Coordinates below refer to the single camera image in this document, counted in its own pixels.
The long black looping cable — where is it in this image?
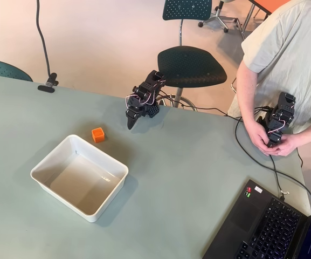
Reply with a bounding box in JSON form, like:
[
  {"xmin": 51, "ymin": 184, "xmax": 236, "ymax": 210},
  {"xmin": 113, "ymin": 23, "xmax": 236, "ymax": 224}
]
[{"xmin": 234, "ymin": 115, "xmax": 311, "ymax": 213}]

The orange table with metal legs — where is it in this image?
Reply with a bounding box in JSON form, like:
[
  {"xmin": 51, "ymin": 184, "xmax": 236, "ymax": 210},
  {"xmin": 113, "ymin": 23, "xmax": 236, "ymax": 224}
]
[{"xmin": 240, "ymin": 0, "xmax": 291, "ymax": 41}]

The person's left hand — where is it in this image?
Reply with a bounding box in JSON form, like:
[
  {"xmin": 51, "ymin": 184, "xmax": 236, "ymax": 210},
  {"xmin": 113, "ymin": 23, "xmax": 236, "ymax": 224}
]
[{"xmin": 265, "ymin": 134, "xmax": 299, "ymax": 158}]

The black perforated stool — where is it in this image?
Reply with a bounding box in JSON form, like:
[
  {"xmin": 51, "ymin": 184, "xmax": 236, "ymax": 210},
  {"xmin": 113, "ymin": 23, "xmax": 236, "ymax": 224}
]
[{"xmin": 155, "ymin": 45, "xmax": 228, "ymax": 112}]

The small orange cube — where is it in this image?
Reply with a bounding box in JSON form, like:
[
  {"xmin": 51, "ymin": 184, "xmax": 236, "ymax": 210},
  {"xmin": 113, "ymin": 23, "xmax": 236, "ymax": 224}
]
[{"xmin": 91, "ymin": 127, "xmax": 106, "ymax": 144}]

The black laptop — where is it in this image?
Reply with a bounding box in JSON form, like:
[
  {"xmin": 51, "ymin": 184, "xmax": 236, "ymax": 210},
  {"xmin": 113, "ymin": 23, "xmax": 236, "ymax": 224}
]
[{"xmin": 202, "ymin": 179, "xmax": 311, "ymax": 259}]

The black gooseneck clamp holder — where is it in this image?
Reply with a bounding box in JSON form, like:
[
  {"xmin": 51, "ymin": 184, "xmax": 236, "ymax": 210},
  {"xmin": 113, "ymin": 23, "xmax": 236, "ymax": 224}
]
[{"xmin": 36, "ymin": 0, "xmax": 59, "ymax": 94}]

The black cable of follower base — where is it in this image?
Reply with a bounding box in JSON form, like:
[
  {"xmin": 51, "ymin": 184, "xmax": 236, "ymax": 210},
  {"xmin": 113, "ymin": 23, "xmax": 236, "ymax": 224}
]
[{"xmin": 156, "ymin": 91, "xmax": 244, "ymax": 120}]

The chrome office chair base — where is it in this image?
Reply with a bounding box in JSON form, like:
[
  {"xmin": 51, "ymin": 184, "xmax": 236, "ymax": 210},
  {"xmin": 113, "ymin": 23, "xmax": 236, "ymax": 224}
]
[{"xmin": 197, "ymin": 0, "xmax": 243, "ymax": 34}]

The white plastic bin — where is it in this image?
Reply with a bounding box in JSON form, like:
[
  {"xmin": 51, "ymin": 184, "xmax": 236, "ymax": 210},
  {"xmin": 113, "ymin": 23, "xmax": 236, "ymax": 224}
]
[{"xmin": 30, "ymin": 134, "xmax": 129, "ymax": 223}]

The pale green T-shirt torso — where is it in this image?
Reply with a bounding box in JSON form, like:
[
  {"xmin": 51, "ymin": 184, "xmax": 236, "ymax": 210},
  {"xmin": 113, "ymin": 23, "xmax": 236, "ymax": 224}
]
[{"xmin": 226, "ymin": 0, "xmax": 311, "ymax": 135}]

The short black cable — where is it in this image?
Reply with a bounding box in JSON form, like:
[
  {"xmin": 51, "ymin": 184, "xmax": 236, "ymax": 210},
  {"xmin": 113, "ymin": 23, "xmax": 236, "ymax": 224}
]
[{"xmin": 295, "ymin": 147, "xmax": 304, "ymax": 168}]

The black cable into laptop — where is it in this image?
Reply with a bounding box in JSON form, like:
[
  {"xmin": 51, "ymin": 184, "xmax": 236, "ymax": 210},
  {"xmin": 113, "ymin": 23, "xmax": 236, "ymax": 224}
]
[{"xmin": 268, "ymin": 153, "xmax": 290, "ymax": 202}]

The green perforated chair on pole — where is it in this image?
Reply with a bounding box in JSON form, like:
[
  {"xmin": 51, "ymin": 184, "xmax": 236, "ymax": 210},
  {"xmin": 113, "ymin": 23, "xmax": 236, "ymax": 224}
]
[{"xmin": 162, "ymin": 0, "xmax": 213, "ymax": 46}]

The person's right hand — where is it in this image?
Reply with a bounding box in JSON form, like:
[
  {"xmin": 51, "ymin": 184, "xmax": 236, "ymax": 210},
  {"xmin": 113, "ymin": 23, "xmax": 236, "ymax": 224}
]
[{"xmin": 245, "ymin": 120, "xmax": 274, "ymax": 158}]

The person's right forearm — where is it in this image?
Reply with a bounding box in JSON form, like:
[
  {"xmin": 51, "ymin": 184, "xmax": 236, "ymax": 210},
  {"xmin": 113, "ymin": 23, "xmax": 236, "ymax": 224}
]
[{"xmin": 236, "ymin": 57, "xmax": 261, "ymax": 130}]

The black leader arm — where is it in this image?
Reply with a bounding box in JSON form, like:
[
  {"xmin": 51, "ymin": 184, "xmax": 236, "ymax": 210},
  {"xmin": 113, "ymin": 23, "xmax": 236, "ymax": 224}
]
[{"xmin": 254, "ymin": 92, "xmax": 297, "ymax": 148}]

